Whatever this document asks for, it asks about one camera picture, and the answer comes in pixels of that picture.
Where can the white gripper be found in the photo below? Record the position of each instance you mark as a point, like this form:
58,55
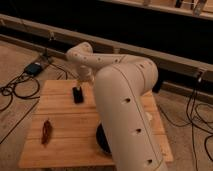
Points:
85,75

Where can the black eraser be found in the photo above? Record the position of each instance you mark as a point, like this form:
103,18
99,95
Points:
78,95

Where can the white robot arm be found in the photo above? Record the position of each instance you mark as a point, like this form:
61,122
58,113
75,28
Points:
119,81

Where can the black power adapter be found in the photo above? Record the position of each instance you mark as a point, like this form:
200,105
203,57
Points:
33,69

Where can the dried red chili pepper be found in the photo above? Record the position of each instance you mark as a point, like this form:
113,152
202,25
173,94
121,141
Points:
46,132

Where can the black saucer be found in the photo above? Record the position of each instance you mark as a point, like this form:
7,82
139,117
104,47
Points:
102,140

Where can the wooden rail beam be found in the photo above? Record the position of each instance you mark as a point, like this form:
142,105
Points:
165,61

